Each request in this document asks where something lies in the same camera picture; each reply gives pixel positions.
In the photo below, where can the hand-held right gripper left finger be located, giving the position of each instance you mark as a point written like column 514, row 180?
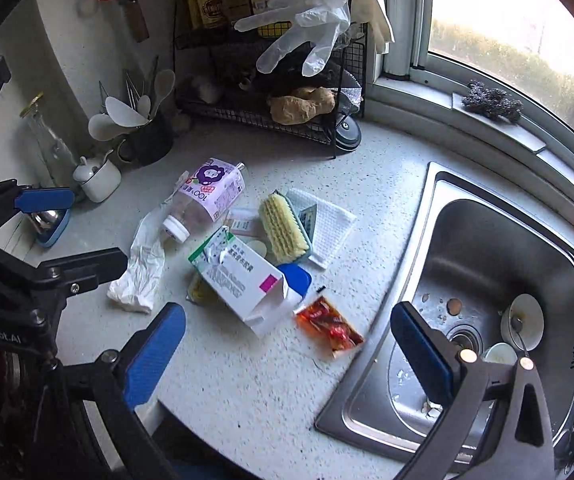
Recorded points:
column 154, row 350

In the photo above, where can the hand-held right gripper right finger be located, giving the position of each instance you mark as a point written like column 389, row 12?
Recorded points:
column 419, row 355

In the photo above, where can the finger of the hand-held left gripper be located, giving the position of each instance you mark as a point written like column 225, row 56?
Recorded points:
column 42, row 200
column 92, row 262

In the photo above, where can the white tissue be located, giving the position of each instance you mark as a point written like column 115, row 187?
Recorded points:
column 137, row 265

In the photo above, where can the yellow packet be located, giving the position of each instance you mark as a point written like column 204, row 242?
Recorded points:
column 199, row 290

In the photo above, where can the red sauce packet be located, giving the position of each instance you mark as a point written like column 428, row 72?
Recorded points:
column 329, row 327

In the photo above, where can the blue lid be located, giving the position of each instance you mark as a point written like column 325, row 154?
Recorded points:
column 294, row 280

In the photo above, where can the eggshell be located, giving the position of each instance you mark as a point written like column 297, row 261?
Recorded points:
column 453, row 306

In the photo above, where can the white lidded pot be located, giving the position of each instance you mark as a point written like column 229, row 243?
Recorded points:
column 97, row 177

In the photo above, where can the glass bottle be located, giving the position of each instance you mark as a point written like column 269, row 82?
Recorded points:
column 42, row 135

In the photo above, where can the small white bowl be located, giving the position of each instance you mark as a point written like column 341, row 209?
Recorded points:
column 499, row 355

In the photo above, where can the stainless steel sink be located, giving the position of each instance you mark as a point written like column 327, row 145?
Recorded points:
column 467, row 285

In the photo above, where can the white plastic spoon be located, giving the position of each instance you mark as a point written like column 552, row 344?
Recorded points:
column 163, row 85
column 122, row 110
column 103, row 127

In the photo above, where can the metal spoon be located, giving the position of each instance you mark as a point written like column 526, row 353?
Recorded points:
column 519, row 337

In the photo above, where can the white cardboard carton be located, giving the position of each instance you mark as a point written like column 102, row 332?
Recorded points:
column 247, row 285

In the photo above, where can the black mug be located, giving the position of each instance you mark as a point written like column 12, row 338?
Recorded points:
column 147, row 142

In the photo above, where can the plastic bottle with purple label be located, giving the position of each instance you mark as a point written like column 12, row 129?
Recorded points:
column 207, row 190

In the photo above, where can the small white lid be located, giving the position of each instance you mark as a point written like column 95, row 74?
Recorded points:
column 257, row 248

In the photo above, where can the clear plastic packet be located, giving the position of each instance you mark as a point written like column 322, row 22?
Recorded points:
column 334, row 230

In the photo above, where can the small paper packet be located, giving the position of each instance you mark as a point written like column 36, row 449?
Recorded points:
column 242, row 222

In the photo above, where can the yellow scrub brush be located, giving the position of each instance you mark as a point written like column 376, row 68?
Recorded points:
column 284, row 227

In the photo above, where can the small yellow box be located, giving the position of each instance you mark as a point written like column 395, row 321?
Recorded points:
column 207, row 7

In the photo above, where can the ginger root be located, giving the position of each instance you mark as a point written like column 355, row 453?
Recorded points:
column 302, row 102

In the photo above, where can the steel wool scrubber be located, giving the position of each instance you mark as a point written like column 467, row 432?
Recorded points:
column 494, row 100

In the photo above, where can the clear plastic glove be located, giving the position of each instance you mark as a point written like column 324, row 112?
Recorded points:
column 312, row 25

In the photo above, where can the window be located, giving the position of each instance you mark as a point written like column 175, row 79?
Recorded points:
column 507, row 35

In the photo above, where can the cream rubber glove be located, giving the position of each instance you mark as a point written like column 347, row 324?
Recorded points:
column 374, row 5

